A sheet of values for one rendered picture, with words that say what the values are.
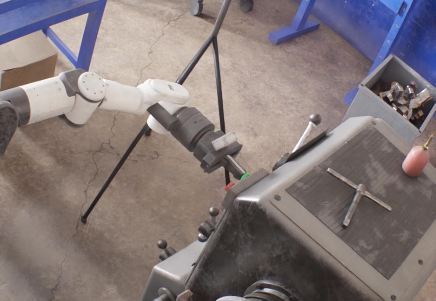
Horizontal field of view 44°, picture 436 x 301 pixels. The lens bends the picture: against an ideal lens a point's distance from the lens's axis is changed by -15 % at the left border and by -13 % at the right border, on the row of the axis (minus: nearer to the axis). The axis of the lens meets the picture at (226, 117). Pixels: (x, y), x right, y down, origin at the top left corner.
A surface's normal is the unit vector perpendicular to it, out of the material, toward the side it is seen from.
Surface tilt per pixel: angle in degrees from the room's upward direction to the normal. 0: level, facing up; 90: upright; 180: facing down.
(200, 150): 90
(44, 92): 17
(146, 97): 44
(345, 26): 90
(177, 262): 32
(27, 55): 0
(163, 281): 90
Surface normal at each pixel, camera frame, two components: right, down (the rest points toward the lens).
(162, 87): 0.47, -0.78
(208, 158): -0.23, -0.28
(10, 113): 0.78, 0.36
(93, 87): 0.57, -0.56
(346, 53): 0.32, -0.72
